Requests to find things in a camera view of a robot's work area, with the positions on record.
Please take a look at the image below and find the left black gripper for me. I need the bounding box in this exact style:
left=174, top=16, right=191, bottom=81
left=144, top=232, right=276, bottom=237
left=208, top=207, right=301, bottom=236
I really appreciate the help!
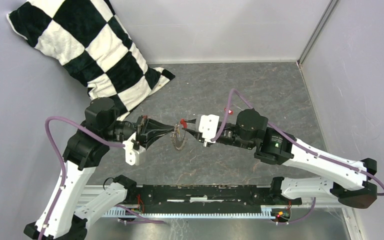
left=104, top=114, right=176, bottom=149

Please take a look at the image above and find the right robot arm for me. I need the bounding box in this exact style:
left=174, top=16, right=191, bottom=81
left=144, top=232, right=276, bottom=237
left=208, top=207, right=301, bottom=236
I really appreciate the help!
left=180, top=109, right=378, bottom=209

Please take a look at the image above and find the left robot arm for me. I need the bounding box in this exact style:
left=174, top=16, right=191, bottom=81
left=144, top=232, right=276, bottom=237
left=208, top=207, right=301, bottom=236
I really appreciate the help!
left=23, top=97, right=174, bottom=240

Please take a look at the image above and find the small red key tag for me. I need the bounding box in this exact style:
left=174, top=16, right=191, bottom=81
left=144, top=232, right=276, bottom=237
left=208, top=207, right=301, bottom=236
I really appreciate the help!
left=224, top=107, right=234, bottom=115

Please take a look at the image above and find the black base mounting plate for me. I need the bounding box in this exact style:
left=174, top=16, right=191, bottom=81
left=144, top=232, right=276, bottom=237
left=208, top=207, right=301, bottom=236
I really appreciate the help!
left=121, top=185, right=302, bottom=214

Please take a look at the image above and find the black white checkered pillow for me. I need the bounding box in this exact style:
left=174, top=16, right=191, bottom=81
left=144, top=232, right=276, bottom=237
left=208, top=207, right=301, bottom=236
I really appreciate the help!
left=6, top=0, right=175, bottom=121

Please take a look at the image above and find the aluminium corner profile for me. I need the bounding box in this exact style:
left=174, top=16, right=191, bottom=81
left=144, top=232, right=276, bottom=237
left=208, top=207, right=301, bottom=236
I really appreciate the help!
left=296, top=0, right=340, bottom=69

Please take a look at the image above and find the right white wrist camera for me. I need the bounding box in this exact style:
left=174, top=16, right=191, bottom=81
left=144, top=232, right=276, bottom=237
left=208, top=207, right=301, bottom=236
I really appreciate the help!
left=208, top=114, right=220, bottom=143

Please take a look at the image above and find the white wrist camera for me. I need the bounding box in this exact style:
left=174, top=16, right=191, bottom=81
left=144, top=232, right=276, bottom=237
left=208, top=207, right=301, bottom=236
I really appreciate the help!
left=122, top=132, right=146, bottom=166
left=208, top=114, right=220, bottom=143

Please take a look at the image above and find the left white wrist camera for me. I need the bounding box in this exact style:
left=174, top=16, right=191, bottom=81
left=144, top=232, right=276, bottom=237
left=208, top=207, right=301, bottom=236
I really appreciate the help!
left=122, top=132, right=146, bottom=166

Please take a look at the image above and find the aluminium frame rail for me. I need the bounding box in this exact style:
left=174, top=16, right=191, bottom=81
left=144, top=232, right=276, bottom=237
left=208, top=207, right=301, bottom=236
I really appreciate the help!
left=44, top=184, right=365, bottom=240

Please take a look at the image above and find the white slotted cable duct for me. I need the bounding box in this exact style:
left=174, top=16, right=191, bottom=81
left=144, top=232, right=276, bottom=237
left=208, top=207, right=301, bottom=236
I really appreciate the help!
left=102, top=206, right=274, bottom=220

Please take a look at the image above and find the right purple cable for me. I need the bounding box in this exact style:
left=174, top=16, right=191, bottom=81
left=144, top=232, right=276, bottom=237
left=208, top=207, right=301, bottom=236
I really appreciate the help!
left=211, top=88, right=384, bottom=225

